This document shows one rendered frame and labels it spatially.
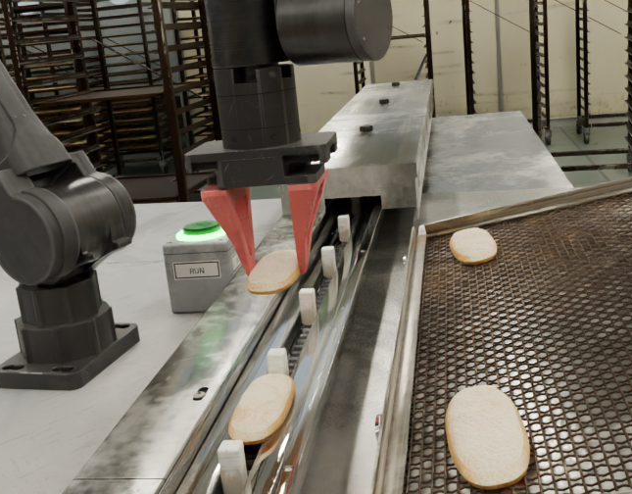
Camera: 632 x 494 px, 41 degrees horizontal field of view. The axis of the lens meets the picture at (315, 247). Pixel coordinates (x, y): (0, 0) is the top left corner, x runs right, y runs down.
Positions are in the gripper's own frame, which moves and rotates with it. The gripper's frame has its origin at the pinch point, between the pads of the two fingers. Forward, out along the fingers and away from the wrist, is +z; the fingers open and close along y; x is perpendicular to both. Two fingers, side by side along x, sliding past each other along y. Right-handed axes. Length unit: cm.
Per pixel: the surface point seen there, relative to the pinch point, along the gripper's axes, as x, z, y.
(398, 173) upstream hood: 45.0, 2.3, 6.6
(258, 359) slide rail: 0.5, 7.9, -2.5
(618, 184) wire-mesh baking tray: 19.9, 0.1, 28.4
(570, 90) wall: 700, 63, 115
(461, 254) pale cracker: 9.1, 2.8, 13.7
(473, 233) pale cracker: 13.1, 2.1, 14.9
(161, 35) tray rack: 227, -17, -83
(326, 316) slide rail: 9.7, 7.9, 1.7
